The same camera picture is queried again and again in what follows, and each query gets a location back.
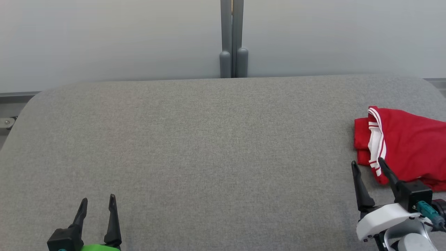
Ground grey partition post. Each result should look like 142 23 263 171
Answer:
220 0 232 78
232 0 248 78

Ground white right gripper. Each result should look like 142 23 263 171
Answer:
351 158 424 242

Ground red jersey with white sleeves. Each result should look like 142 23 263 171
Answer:
354 106 446 189

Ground teal right camera connector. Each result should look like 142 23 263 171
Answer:
416 200 445 229

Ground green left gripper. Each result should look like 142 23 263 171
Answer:
71 194 122 251

